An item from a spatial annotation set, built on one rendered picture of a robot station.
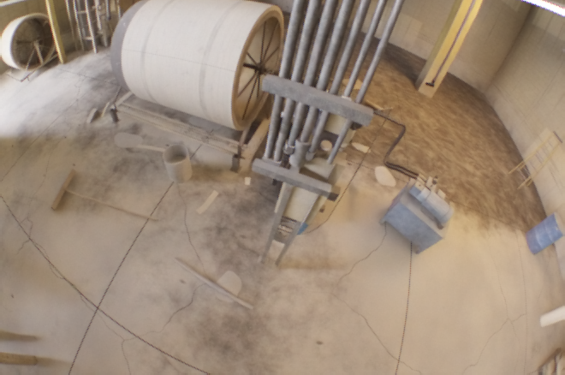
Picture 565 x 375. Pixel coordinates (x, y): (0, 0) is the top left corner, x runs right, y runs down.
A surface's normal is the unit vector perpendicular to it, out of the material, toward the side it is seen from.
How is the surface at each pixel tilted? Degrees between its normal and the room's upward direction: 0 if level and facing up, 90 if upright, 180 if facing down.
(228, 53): 55
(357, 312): 0
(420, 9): 90
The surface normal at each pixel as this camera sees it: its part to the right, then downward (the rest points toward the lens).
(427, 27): -0.29, 0.70
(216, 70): -0.22, 0.43
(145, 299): 0.17, -0.63
